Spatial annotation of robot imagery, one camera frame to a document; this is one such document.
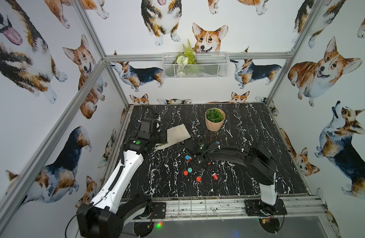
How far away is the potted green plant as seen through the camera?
99cm

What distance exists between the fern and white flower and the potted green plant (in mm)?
317

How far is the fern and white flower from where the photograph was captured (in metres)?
0.81
